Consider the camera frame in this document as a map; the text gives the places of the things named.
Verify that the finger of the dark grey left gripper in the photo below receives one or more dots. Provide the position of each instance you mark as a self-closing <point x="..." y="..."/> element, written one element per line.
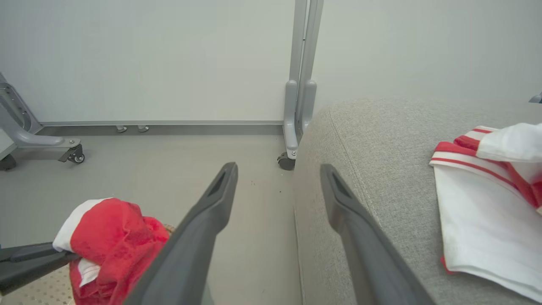
<point x="25" y="275"/>
<point x="34" y="254"/>

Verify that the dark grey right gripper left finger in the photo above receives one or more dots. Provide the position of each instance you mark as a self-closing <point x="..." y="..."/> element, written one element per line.
<point x="190" y="250"/>

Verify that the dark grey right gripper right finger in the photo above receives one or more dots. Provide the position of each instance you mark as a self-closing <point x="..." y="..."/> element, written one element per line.
<point x="372" y="262"/>

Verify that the red and white cloth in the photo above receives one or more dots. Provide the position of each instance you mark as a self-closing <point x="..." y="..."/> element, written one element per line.
<point x="114" y="241"/>

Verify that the light grey fabric sofa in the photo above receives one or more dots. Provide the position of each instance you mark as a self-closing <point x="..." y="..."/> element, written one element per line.
<point x="381" y="178"/>

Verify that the pink rug with beige border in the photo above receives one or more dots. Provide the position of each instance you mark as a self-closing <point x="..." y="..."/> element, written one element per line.
<point x="42" y="292"/>

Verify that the black caster wheel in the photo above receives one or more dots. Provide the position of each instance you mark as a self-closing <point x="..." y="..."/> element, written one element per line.
<point x="77" y="158"/>
<point x="286" y="162"/>

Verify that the white garment with red stripes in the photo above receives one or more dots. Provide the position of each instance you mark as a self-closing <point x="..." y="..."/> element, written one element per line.
<point x="482" y="220"/>

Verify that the small grey levelling foot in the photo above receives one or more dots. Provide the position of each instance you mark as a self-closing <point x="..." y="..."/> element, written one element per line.
<point x="143" y="128"/>
<point x="121" y="128"/>

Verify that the grey partition post curved foot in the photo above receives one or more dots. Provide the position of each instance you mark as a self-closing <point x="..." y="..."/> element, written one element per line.
<point x="21" y="131"/>

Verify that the grey partition bottom rail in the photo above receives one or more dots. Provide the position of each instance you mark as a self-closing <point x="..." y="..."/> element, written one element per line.
<point x="169" y="123"/>

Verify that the grey partition post with foot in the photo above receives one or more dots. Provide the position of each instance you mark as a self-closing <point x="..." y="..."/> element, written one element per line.
<point x="291" y="114"/>
<point x="311" y="63"/>

